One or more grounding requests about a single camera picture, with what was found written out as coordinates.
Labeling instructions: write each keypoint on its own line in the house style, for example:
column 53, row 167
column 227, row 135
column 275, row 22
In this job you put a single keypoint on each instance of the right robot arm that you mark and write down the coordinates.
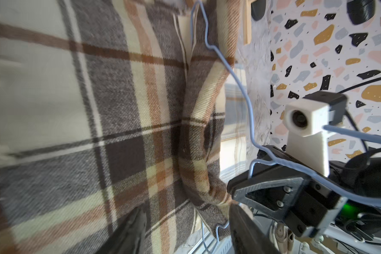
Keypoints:
column 346, row 205

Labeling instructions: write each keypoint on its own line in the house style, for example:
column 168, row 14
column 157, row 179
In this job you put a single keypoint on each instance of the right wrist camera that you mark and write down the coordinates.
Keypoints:
column 304, row 118

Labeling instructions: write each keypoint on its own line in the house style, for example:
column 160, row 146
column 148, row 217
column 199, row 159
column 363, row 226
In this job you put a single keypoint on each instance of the wooden clothes rack frame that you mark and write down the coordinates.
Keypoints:
column 247, row 22

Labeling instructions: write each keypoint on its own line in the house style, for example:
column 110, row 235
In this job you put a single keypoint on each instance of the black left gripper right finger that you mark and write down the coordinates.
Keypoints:
column 247, row 238

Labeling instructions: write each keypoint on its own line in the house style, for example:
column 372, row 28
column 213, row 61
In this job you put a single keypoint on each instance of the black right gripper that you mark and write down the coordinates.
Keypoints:
column 306, row 207

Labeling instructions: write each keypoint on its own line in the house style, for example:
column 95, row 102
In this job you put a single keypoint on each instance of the blue plaid scarf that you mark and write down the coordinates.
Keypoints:
column 233, row 150

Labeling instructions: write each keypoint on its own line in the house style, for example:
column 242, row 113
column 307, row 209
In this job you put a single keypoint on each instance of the brown plaid fringed scarf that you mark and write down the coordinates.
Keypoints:
column 106, row 106

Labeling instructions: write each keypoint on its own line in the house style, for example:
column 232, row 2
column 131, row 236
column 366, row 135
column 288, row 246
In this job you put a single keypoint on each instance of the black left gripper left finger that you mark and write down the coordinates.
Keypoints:
column 129, row 238

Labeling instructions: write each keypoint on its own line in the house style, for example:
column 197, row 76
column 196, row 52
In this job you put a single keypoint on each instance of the light blue wire hanger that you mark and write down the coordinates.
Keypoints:
column 332, row 46

